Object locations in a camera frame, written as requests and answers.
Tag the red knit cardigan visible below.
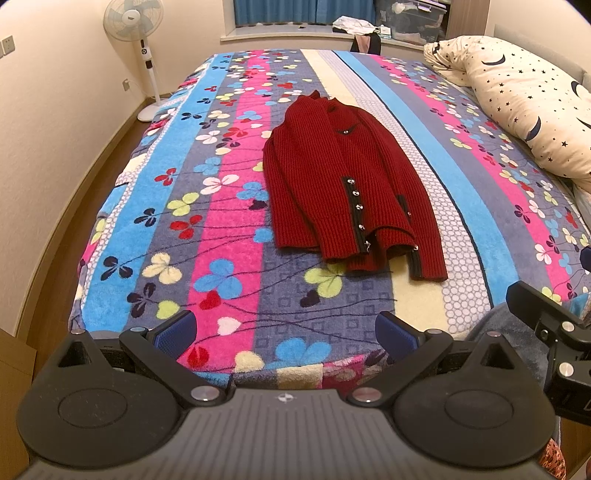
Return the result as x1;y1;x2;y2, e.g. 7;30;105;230
263;92;448;282

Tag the white clothes pile on sill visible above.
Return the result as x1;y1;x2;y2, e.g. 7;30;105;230
332;15;377;35

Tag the colourful floral bed blanket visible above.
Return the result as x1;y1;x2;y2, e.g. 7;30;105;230
68;49;590;390

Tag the cream star pattern pillow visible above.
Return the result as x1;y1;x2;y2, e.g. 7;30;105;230
423;36;590;191

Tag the dark bag on sill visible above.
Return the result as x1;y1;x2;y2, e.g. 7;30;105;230
351;32;382;55

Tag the white standing fan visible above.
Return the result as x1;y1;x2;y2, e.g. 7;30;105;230
103;0;164;123

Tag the blue window curtain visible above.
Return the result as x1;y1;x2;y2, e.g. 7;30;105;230
233;0;376;26

